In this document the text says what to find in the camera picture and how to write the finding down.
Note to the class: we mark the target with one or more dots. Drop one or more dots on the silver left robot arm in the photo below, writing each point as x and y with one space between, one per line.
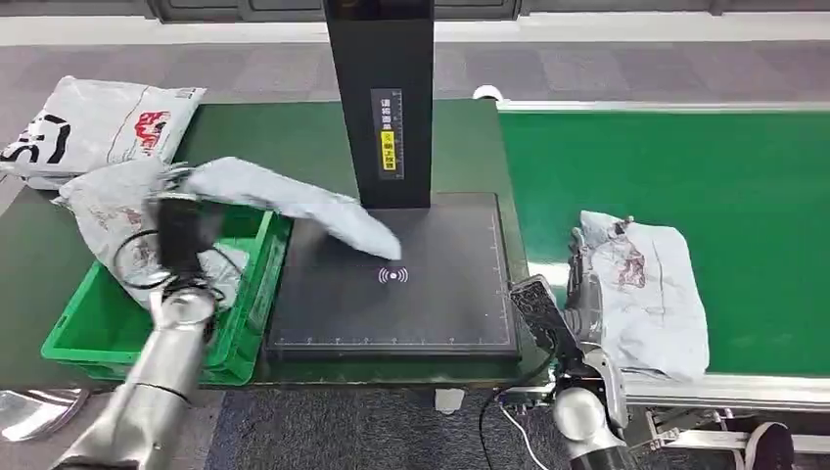
149 389

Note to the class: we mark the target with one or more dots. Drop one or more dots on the green conveyor belt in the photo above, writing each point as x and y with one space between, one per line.
746 194

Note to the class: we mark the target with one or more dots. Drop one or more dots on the green plastic crate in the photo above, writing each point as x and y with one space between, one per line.
253 311

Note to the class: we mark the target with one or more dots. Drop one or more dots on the shiny metal chair base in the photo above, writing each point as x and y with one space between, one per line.
36 412

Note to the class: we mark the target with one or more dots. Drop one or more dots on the white conveyor roller end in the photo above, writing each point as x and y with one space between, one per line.
486 92

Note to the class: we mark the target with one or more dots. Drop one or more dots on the grey mailer parcel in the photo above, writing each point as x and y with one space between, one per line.
655 305
305 204
110 207

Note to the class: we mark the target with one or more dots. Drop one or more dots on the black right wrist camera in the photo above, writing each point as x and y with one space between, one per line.
541 314

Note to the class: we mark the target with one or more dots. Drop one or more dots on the black scanner base plate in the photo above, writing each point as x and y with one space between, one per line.
441 305

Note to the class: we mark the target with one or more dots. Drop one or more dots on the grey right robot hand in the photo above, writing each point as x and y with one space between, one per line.
585 298

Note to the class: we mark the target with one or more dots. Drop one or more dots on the white table foot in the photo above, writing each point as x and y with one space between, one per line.
449 401

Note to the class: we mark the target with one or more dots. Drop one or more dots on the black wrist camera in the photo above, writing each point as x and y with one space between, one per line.
541 314
180 233

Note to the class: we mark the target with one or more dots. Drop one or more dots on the yellow and grey column label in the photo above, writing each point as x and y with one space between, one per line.
387 136

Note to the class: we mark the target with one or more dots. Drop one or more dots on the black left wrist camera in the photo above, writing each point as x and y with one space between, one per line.
180 233

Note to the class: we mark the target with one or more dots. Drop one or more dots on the black scanner column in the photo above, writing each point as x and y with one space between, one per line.
379 52

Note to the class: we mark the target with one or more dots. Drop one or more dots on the silver conveyor frame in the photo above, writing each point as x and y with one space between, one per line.
746 392

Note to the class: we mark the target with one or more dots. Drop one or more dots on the white parcel with red print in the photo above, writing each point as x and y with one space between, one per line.
97 126

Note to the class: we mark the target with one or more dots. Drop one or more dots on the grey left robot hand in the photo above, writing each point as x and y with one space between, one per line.
178 185

